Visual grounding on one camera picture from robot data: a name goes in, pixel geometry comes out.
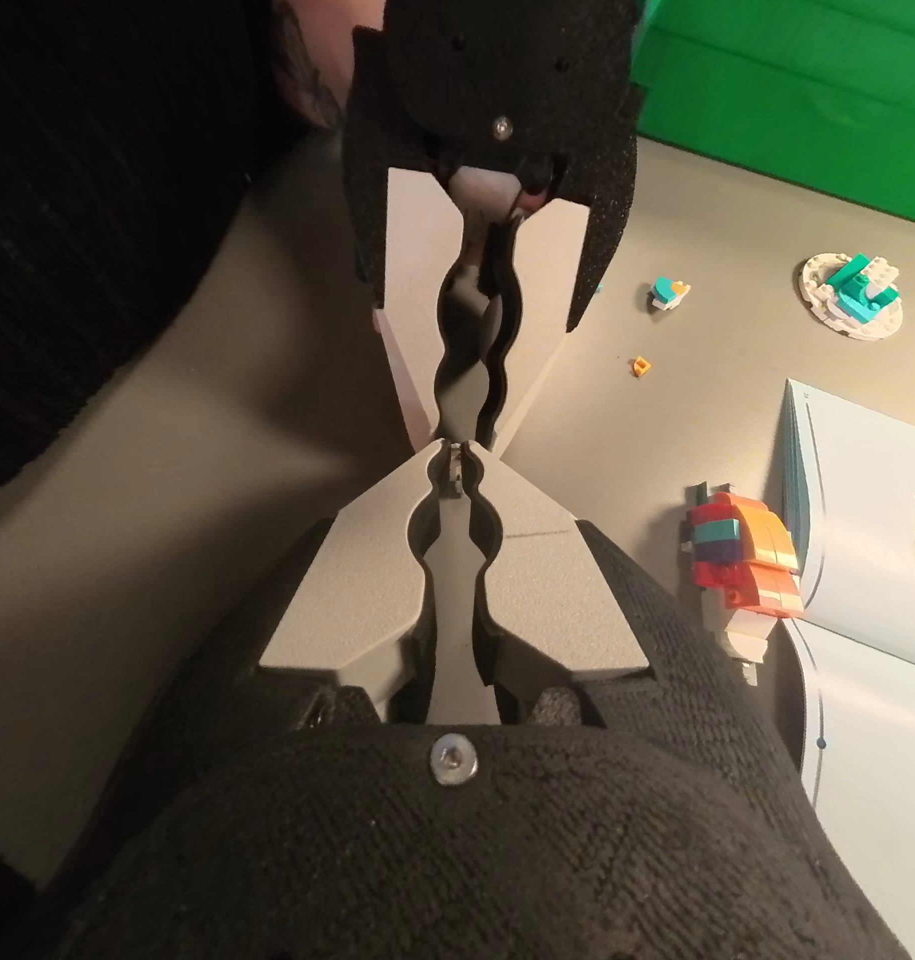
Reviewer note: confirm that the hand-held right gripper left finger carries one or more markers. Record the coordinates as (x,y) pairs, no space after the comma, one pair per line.
(352,600)

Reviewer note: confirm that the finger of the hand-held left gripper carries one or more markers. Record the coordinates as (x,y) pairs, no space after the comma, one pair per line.
(412,285)
(547,285)

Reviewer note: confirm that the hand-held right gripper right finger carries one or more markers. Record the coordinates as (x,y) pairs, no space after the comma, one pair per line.
(562,600)

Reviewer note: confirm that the small white lego piece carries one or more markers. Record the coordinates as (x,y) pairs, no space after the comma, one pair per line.
(453,480)

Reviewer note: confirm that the small teal white lego build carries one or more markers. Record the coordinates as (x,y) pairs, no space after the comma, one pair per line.
(666,292)

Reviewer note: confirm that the tiny orange lego piece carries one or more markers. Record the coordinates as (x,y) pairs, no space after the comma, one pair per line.
(641,367)

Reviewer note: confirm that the orange lego fish model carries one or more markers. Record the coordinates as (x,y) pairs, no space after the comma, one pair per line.
(742,555)

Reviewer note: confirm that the round white lego plate build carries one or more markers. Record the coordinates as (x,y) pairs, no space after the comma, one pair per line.
(851,300)

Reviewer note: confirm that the person's left hand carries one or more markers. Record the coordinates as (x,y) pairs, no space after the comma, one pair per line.
(315,52)

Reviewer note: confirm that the green plastic bin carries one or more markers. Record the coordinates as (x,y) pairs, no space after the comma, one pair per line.
(787,90)

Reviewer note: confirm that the open instruction booklet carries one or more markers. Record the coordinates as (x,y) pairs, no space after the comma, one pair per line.
(870,525)

